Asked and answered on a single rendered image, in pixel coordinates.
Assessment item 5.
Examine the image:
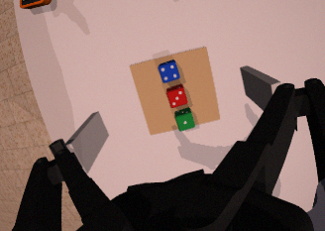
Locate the red die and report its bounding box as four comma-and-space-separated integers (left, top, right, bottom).
166, 84, 187, 108

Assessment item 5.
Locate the tan flat mat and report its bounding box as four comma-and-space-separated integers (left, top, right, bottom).
130, 47, 220, 135

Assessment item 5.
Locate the blue die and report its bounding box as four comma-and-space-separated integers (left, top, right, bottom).
158, 59, 180, 83

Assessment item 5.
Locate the green die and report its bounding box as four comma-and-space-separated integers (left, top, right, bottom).
174, 107, 195, 131

